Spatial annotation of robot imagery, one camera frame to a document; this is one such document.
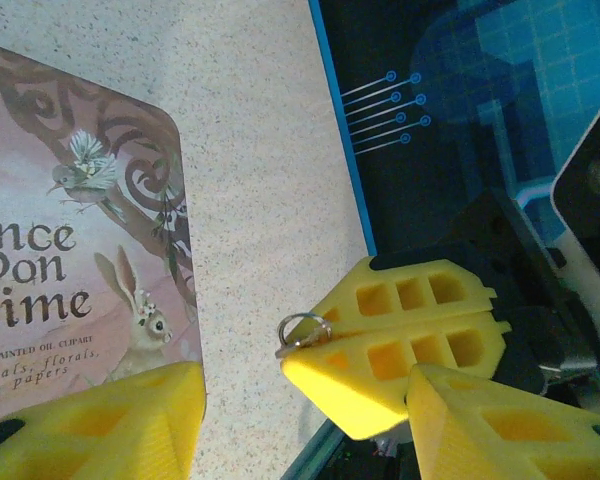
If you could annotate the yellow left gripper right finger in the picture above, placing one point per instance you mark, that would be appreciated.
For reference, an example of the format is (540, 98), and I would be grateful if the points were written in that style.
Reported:
(505, 440)

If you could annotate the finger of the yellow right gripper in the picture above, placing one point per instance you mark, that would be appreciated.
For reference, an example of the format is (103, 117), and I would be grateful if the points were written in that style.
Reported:
(345, 395)
(345, 305)

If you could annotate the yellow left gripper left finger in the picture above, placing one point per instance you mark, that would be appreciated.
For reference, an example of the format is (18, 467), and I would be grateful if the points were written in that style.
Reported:
(105, 435)

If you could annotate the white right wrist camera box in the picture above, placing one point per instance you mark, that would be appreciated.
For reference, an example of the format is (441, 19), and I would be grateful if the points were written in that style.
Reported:
(587, 210)

